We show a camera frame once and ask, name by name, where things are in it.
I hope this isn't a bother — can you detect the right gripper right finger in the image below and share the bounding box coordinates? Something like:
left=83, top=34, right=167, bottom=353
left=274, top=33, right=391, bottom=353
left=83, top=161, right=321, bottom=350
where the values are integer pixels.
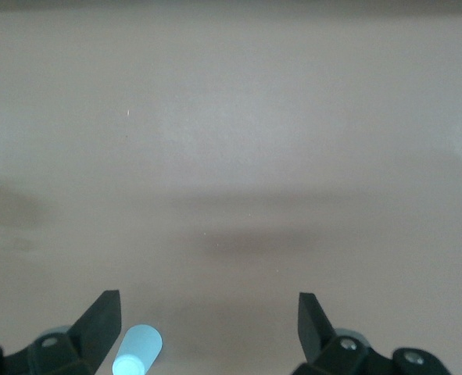
left=295, top=291, right=450, bottom=375

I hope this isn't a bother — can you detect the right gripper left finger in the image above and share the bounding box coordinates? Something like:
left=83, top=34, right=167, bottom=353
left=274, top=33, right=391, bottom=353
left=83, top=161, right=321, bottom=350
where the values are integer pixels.
left=0, top=289, right=122, bottom=375

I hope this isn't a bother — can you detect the light blue plastic cup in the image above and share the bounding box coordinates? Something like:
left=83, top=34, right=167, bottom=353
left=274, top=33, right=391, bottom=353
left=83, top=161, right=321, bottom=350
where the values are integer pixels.
left=112, top=323, right=163, bottom=375

